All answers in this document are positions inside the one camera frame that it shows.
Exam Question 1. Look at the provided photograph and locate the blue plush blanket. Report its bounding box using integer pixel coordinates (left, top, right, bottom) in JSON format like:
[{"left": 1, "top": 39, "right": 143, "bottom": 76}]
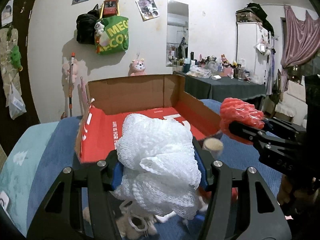
[{"left": 0, "top": 99, "right": 283, "bottom": 240}]

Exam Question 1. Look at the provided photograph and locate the wall mirror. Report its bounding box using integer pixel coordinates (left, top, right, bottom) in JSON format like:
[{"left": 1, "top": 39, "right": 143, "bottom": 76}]
[{"left": 166, "top": 0, "right": 189, "bottom": 67}]

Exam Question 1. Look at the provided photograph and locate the pink plush toy on wall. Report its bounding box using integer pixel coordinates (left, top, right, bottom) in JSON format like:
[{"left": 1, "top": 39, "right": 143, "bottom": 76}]
[{"left": 128, "top": 59, "right": 146, "bottom": 76}]

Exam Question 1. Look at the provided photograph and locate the white plastic bag hanging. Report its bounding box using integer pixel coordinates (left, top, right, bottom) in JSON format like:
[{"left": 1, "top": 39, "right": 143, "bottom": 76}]
[{"left": 8, "top": 83, "right": 27, "bottom": 120}]

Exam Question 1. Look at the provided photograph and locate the photo poster on wall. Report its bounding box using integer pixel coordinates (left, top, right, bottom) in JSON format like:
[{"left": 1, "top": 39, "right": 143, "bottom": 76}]
[{"left": 136, "top": 0, "right": 159, "bottom": 21}]

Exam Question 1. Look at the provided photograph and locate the white mesh bath loofah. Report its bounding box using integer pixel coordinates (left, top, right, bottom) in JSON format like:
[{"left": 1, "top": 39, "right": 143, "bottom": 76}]
[{"left": 113, "top": 113, "right": 201, "bottom": 220}]

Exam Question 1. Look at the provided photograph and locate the green tote bag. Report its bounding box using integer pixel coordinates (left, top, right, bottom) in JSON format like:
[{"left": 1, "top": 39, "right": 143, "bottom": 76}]
[{"left": 95, "top": 3, "right": 129, "bottom": 55}]

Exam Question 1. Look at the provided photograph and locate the black bag on wall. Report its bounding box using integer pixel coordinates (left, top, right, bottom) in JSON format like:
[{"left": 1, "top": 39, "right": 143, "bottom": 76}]
[{"left": 76, "top": 4, "right": 100, "bottom": 45}]

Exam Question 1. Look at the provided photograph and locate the pink curtain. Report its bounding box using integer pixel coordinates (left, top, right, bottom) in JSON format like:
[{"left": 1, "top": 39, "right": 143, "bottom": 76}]
[{"left": 280, "top": 5, "right": 319, "bottom": 92}]

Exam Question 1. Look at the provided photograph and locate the white wardrobe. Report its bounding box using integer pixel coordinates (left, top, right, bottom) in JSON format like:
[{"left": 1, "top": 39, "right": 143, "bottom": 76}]
[{"left": 236, "top": 22, "right": 273, "bottom": 84}]

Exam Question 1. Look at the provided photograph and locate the red small bag on wall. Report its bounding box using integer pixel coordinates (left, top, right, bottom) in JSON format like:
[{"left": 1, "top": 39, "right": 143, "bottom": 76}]
[{"left": 103, "top": 0, "right": 118, "bottom": 17}]

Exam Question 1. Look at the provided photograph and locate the white crochet flower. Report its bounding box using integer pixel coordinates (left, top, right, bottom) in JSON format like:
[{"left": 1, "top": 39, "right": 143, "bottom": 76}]
[{"left": 116, "top": 213, "right": 158, "bottom": 239}]

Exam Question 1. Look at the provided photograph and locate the suitcase on wardrobe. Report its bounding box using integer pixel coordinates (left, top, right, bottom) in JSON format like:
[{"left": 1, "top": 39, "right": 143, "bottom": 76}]
[{"left": 236, "top": 9, "right": 263, "bottom": 23}]

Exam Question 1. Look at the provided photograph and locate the cardboard box with red lining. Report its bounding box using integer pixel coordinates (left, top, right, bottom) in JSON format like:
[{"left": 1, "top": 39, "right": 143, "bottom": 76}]
[{"left": 75, "top": 74, "right": 221, "bottom": 164}]

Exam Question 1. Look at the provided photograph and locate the red mesh bath loofah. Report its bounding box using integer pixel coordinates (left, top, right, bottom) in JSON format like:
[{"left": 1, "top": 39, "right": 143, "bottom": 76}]
[{"left": 220, "top": 98, "right": 264, "bottom": 145}]

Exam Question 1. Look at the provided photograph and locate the clear jar with gold beads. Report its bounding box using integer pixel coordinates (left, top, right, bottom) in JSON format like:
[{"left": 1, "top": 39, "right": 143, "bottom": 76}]
[{"left": 202, "top": 138, "right": 224, "bottom": 159}]

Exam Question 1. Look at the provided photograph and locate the table with dark green cloth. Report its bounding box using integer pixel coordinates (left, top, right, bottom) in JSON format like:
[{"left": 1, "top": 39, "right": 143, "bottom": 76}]
[{"left": 174, "top": 71, "right": 266, "bottom": 102}]

